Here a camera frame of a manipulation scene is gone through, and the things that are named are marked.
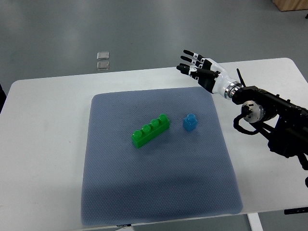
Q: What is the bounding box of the dark object at left edge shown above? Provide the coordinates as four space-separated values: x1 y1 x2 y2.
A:
0 85 7 112

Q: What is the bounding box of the blue toy block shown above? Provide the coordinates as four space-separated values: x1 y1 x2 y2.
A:
183 114 198 131

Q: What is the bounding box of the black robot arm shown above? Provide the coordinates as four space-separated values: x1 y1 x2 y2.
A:
232 77 308 170

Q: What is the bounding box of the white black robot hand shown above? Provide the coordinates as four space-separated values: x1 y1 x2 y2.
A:
176 50 242 100

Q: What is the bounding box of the upper metal floor plate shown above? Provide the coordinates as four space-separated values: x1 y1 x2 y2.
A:
97 51 109 60

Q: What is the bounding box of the blue-grey textured mat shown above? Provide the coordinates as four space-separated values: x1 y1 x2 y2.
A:
81 87 243 226

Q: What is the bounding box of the lower metal floor plate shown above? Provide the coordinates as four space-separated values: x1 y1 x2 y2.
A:
97 61 110 70

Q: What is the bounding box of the black table control panel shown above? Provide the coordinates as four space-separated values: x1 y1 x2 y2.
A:
284 207 308 215

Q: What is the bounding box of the green four-stud toy block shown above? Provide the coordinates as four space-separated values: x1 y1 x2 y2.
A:
131 114 170 149

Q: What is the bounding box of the white table leg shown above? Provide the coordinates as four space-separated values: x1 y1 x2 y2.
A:
247 213 263 231

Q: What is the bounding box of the wooden box corner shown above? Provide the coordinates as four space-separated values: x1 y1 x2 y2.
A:
272 0 308 12

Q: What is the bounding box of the metal floor plate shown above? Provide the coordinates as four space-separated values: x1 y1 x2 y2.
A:
97 51 109 60
97 61 110 70

